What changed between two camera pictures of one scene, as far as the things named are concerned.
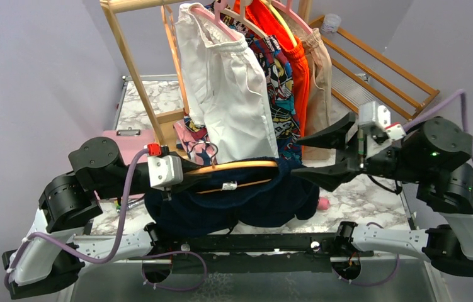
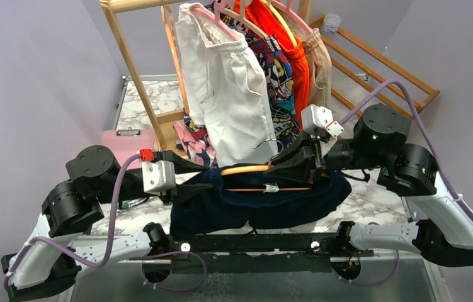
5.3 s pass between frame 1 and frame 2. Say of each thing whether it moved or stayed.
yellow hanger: stayed
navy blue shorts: moved
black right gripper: moved
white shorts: stayed
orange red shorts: stayed
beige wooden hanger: stayed
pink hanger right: stayed
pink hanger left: stayed
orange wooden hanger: moved
